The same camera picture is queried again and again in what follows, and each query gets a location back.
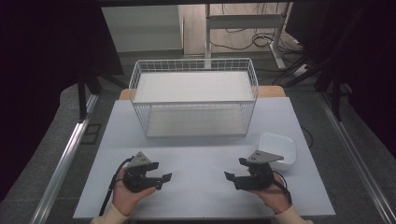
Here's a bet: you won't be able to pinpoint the white desk frame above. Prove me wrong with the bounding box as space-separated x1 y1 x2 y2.
203 2 293 70

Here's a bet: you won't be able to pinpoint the black square floor frame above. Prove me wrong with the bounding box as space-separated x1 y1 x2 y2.
80 122 103 146

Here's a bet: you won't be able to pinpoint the person's left hand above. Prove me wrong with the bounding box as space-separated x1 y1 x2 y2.
111 167 157 217

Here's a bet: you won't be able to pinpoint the metal floor rail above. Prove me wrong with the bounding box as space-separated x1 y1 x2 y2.
29 93 100 224
317 91 396 224

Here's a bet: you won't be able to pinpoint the black floor cables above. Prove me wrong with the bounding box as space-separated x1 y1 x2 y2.
208 3 309 87

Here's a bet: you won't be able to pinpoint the person's right hand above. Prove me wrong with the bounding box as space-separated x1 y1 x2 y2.
247 172 292 216

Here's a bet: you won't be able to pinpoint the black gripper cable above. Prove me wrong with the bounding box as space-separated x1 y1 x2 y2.
272 170 293 206
98 156 135 217

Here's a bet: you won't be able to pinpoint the white cabinet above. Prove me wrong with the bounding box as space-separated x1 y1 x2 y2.
101 4 185 54

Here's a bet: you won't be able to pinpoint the white power strip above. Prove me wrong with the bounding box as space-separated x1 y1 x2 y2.
291 63 310 78

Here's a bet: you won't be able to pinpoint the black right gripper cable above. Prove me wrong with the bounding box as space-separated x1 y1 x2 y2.
272 170 293 206

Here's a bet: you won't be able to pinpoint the pale blue table sheet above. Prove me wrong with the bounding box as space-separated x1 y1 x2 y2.
72 96 336 219

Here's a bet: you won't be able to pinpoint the thin black cable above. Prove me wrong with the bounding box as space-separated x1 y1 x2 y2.
300 125 315 149

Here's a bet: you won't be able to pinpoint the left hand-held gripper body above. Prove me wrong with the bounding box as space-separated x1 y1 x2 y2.
122 150 158 193

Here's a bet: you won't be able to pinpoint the dark curtain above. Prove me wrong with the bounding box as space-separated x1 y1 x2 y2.
0 0 125 203
284 0 396 160

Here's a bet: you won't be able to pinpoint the white square bowl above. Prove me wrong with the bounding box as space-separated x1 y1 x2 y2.
256 132 298 172

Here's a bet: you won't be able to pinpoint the black stand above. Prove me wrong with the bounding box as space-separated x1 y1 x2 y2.
76 69 129 123
314 55 354 123

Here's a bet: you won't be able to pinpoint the white wire basket rack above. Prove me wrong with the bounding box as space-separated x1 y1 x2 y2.
128 57 260 139

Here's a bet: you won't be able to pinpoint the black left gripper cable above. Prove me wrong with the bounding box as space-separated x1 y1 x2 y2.
98 156 135 217

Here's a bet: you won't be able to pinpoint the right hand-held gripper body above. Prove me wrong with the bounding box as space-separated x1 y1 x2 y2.
244 149 285 191

